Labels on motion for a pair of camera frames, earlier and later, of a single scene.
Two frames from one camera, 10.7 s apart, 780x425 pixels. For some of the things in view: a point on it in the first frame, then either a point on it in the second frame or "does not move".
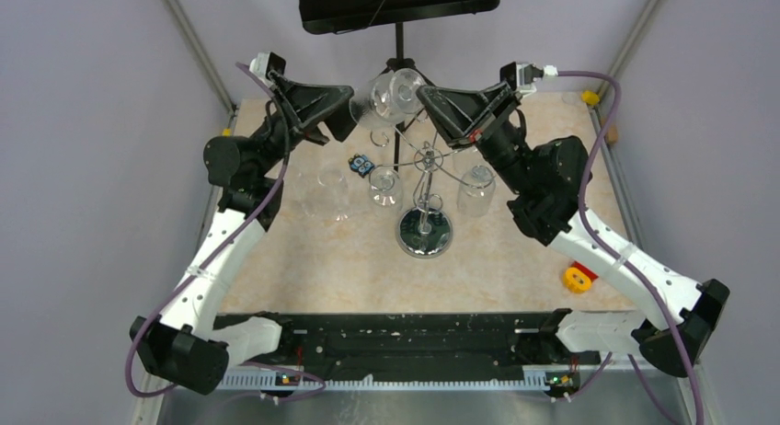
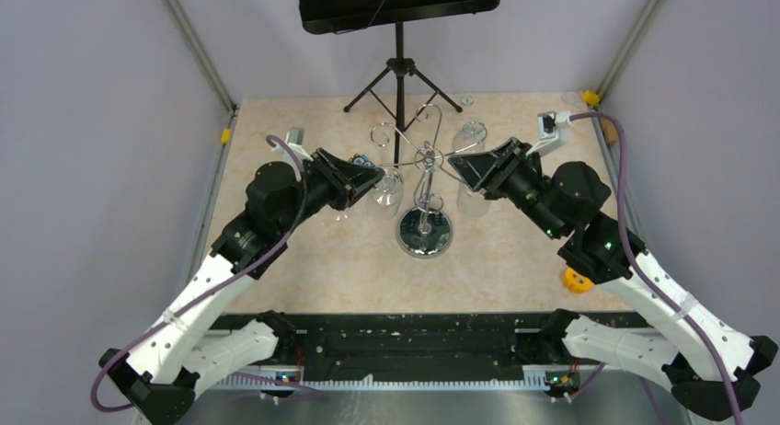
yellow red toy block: (579, 278) does not move
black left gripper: (307, 104) -> (349, 181)
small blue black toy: (361, 165) does not move
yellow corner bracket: (590, 97) does not move
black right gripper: (485, 110) -> (476, 168)
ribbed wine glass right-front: (476, 191) does not move
